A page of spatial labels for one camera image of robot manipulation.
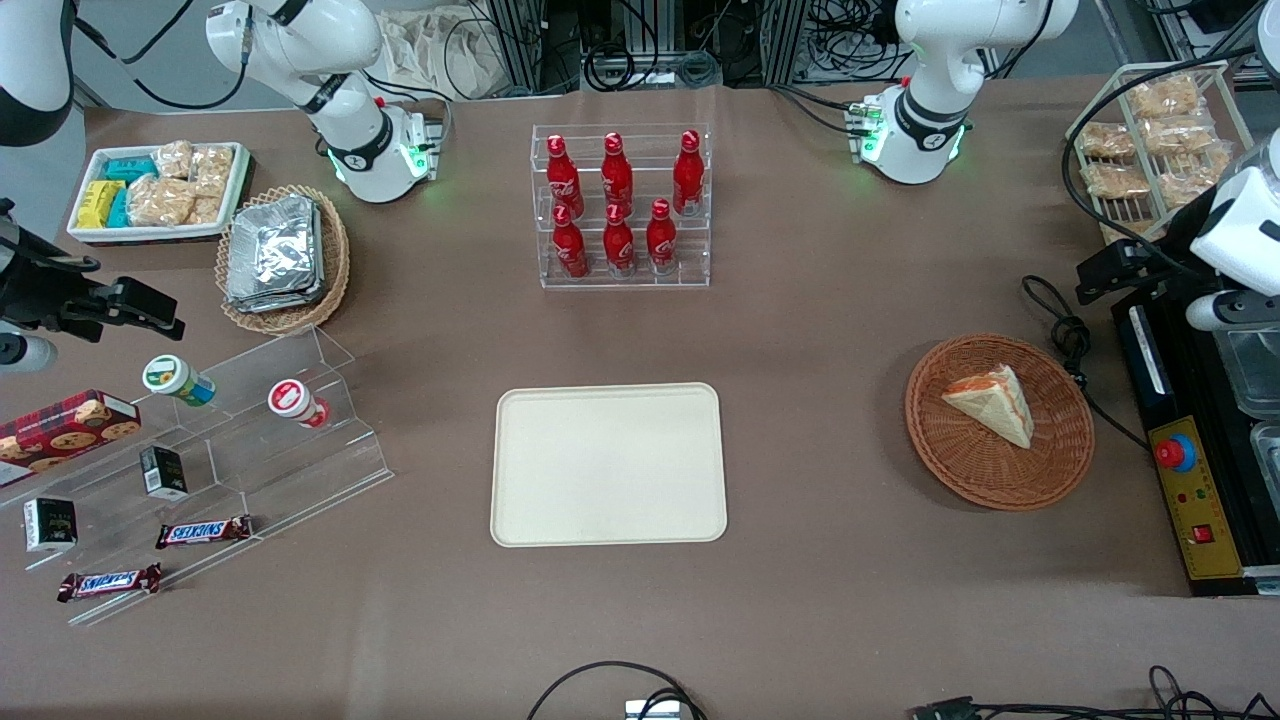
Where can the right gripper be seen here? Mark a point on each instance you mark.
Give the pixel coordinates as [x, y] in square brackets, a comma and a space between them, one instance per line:
[38, 292]

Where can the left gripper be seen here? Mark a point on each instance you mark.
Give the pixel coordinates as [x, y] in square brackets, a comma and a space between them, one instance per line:
[1172, 247]

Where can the triangular sandwich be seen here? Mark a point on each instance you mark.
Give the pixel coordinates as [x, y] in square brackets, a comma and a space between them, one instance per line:
[995, 400]

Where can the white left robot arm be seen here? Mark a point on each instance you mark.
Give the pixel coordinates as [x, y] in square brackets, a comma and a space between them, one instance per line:
[935, 60]

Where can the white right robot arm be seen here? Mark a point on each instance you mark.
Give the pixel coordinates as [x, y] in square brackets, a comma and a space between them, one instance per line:
[330, 45]

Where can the oval light wicker basket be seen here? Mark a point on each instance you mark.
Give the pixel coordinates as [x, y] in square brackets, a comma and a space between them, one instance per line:
[335, 260]

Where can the round brown wicker basket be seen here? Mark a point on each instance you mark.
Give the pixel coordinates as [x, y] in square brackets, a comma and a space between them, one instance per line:
[960, 460]

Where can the cream plastic tray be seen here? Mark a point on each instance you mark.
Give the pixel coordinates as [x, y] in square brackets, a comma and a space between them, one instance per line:
[608, 465]

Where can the green lid yogurt cup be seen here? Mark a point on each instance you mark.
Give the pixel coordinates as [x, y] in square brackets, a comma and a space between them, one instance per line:
[170, 376]

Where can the white rectangular snack bin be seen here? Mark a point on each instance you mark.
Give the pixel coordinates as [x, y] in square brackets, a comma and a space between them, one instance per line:
[150, 235]

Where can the bagged brown snack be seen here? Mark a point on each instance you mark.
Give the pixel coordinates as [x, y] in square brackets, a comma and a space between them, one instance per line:
[1185, 178]
[1180, 133]
[1165, 97]
[1115, 180]
[1107, 140]

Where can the black appliance base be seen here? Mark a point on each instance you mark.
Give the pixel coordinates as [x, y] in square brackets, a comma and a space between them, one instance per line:
[1140, 370]

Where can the teal snack pack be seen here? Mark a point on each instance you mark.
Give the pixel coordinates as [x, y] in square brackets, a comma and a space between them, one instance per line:
[119, 210]
[130, 168]

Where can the yellow snack pack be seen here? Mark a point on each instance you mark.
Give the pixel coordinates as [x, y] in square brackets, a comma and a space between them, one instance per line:
[97, 203]

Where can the clear rice cracker pack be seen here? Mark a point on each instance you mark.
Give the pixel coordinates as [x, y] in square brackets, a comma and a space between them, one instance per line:
[160, 200]
[173, 158]
[212, 168]
[206, 210]

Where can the red tartan cookie box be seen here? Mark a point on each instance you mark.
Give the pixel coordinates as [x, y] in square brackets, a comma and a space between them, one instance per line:
[65, 430]

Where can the aluminium foil container stack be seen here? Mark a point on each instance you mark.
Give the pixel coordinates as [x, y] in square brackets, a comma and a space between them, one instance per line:
[272, 252]

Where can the large clear plastic container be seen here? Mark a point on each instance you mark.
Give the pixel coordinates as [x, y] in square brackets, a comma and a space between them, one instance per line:
[1250, 370]

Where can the small black box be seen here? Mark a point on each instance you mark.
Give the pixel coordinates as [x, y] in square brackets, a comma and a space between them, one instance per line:
[50, 524]
[163, 472]

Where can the red lid yogurt cup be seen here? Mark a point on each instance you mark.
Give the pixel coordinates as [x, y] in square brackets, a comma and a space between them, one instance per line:
[290, 398]

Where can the red emergency stop button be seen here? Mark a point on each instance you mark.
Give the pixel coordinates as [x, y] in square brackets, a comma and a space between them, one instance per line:
[1176, 453]

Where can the clear acrylic step shelf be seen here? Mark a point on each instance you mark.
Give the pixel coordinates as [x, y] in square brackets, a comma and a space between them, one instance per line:
[280, 470]

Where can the snickers chocolate bar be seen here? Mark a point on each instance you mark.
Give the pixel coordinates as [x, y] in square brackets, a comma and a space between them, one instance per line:
[108, 582]
[203, 532]

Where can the small clear plastic container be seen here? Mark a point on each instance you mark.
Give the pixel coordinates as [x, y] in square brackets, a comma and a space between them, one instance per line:
[1268, 455]

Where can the yellow control panel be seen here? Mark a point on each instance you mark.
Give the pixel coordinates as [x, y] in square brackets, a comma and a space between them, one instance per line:
[1200, 500]

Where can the beige cloth bag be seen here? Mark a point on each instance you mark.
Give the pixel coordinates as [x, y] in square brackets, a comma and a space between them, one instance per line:
[440, 55]

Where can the red cola bottle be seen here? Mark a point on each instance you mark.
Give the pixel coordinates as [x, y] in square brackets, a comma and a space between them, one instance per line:
[563, 182]
[688, 178]
[617, 180]
[570, 250]
[619, 248]
[661, 243]

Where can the clear acrylic bottle rack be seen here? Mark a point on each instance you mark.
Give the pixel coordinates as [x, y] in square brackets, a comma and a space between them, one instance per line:
[590, 284]

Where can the small grey device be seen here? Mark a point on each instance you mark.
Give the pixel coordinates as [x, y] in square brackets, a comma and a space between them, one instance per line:
[652, 711]

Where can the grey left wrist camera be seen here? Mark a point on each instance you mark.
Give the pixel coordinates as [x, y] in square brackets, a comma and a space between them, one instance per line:
[1220, 310]

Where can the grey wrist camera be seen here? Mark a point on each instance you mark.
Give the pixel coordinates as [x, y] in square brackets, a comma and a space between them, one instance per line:
[25, 353]
[1220, 310]

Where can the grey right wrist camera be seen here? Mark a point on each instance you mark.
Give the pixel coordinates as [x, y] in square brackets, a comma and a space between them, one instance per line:
[25, 353]

